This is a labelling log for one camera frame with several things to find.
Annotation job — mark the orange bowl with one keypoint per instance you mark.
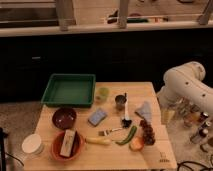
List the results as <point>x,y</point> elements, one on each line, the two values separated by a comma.
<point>76,149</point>

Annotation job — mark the orange red apple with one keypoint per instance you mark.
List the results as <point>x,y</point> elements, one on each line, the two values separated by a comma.
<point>136,144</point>

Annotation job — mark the small metal cup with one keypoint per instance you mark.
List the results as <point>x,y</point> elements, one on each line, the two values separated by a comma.
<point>120,101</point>

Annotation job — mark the blue sponge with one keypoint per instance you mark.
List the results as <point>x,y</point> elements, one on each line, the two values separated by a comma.
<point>96,117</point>

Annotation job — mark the metal fork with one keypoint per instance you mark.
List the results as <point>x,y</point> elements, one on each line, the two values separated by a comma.
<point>107,132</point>

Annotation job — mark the dark grape bunch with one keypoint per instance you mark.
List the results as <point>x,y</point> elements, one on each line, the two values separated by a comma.
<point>147,133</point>

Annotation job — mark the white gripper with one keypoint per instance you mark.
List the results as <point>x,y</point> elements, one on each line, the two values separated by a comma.
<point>168,112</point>

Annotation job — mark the grey folded cloth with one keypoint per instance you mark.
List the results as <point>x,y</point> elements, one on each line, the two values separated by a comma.
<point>144,111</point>

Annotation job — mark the green plastic cup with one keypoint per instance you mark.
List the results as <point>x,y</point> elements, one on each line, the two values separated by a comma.
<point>102,94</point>

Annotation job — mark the green cucumber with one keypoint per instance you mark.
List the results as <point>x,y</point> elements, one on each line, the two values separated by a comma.
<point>129,137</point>

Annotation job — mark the dark red bowl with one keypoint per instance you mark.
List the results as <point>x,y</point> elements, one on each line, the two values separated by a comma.
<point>64,118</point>

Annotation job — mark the white handled brush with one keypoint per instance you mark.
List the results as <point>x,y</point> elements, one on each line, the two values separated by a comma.
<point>126,121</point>

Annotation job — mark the yellow banana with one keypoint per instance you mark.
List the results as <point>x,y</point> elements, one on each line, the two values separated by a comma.
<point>99,141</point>

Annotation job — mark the wooden block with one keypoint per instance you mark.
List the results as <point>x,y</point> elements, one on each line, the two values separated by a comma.
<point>67,143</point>

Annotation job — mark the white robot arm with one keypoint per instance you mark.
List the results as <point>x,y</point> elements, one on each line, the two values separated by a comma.
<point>184,81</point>

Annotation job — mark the green plastic tray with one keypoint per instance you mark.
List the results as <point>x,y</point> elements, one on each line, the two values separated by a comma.
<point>74,90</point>

